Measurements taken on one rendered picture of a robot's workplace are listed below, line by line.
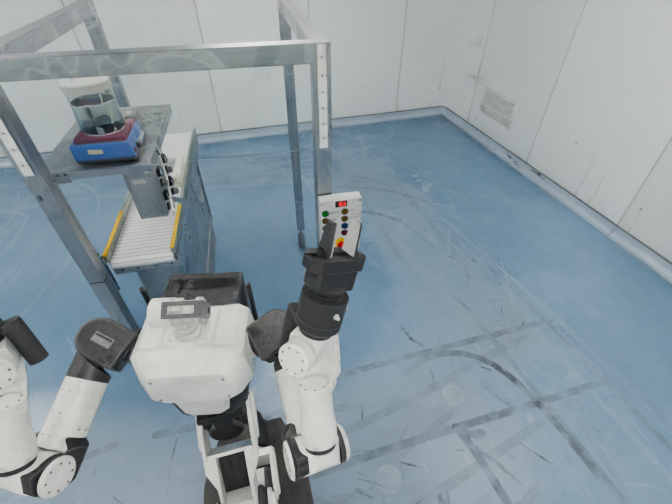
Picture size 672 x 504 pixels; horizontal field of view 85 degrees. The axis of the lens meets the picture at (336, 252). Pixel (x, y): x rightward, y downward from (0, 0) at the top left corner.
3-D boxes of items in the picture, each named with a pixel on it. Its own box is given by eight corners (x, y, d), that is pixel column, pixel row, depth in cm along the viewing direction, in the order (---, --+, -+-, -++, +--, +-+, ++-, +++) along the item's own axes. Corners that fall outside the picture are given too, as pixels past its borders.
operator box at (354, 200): (359, 247, 164) (362, 197, 147) (321, 252, 161) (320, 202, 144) (356, 239, 168) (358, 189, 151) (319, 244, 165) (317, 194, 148)
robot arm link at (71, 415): (37, 480, 84) (82, 378, 93) (81, 494, 80) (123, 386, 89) (-17, 486, 73) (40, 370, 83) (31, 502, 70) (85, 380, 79)
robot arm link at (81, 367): (75, 376, 92) (99, 323, 98) (113, 384, 94) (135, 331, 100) (60, 374, 82) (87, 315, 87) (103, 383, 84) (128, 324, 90)
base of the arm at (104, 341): (82, 368, 95) (97, 324, 99) (136, 374, 98) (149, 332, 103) (63, 364, 82) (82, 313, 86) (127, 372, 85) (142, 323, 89)
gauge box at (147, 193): (169, 216, 147) (152, 171, 134) (141, 219, 146) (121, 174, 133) (175, 187, 163) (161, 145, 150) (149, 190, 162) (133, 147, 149)
